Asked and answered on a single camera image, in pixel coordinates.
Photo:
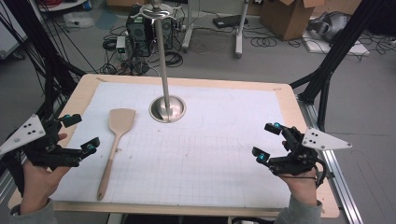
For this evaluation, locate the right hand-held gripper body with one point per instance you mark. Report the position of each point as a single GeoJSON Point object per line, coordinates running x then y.
{"type": "Point", "coordinates": [311, 146]}

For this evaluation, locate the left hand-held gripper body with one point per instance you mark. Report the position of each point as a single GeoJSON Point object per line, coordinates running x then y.
{"type": "Point", "coordinates": [26, 132]}

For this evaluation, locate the beige wooden spatula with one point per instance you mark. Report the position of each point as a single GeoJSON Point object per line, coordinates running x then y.
{"type": "Point", "coordinates": [120, 121]}

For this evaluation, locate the person's right hand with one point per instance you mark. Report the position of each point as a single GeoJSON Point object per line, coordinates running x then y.
{"type": "Point", "coordinates": [300, 186]}

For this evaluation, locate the person's left hand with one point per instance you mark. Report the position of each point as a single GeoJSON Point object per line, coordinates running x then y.
{"type": "Point", "coordinates": [40, 183]}

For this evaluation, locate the white grid mat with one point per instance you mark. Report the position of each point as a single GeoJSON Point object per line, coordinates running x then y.
{"type": "Point", "coordinates": [202, 149]}

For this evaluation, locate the white power adapter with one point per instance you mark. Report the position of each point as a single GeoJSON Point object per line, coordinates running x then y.
{"type": "Point", "coordinates": [120, 43]}

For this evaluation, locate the metal utensil stand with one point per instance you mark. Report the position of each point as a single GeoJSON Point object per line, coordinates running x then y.
{"type": "Point", "coordinates": [166, 88]}

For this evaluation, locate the white stand leg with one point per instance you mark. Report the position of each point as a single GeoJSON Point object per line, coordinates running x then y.
{"type": "Point", "coordinates": [188, 31]}
{"type": "Point", "coordinates": [240, 34]}

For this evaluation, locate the clear plastic bag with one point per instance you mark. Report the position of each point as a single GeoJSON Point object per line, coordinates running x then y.
{"type": "Point", "coordinates": [77, 20]}

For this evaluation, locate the white board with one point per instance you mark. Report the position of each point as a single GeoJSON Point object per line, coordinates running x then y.
{"type": "Point", "coordinates": [358, 49]}

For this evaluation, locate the black computer tower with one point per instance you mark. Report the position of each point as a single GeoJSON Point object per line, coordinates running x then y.
{"type": "Point", "coordinates": [138, 34]}

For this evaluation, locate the cardboard box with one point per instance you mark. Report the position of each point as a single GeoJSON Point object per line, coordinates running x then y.
{"type": "Point", "coordinates": [286, 18]}

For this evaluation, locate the black flat device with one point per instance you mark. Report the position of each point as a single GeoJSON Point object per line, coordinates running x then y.
{"type": "Point", "coordinates": [229, 21]}

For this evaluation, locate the white round table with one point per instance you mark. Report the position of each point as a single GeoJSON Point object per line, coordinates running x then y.
{"type": "Point", "coordinates": [62, 4]}

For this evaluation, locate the grey bag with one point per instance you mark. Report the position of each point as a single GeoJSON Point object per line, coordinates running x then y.
{"type": "Point", "coordinates": [333, 26]}

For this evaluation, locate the aluminium rail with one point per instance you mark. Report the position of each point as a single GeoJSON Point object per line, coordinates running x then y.
{"type": "Point", "coordinates": [339, 177]}

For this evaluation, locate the black metal frame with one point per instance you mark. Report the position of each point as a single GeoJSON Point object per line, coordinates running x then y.
{"type": "Point", "coordinates": [336, 53]}
{"type": "Point", "coordinates": [46, 62]}

